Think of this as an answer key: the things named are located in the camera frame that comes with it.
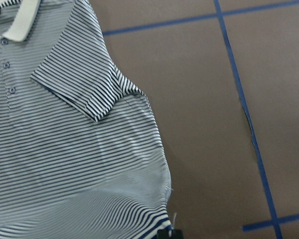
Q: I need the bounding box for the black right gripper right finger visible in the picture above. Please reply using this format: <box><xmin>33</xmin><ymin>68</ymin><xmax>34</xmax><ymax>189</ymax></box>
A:
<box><xmin>170</xmin><ymin>229</ymin><xmax>182</xmax><ymax>239</ymax></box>

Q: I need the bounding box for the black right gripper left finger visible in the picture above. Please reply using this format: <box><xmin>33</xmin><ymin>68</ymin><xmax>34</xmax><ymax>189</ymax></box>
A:
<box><xmin>157</xmin><ymin>229</ymin><xmax>170</xmax><ymax>239</ymax></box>

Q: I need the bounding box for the navy white striped polo shirt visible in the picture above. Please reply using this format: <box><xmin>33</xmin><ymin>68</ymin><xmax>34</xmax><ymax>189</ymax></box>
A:
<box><xmin>0</xmin><ymin>0</ymin><xmax>172</xmax><ymax>239</ymax></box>

